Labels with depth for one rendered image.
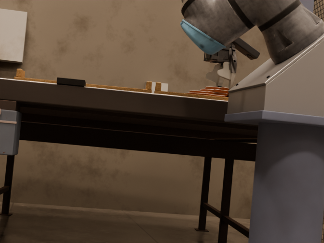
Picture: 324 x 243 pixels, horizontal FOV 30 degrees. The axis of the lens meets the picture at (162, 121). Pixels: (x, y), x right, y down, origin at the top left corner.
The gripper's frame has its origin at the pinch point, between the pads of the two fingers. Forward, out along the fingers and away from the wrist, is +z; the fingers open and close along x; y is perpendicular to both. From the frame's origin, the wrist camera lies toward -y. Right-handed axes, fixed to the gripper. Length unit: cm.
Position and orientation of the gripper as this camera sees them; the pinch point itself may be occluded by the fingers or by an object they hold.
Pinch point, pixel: (225, 89)
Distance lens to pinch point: 196.5
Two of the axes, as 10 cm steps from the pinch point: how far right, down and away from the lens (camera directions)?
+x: 3.0, -0.1, -9.5
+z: -0.9, 10.0, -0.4
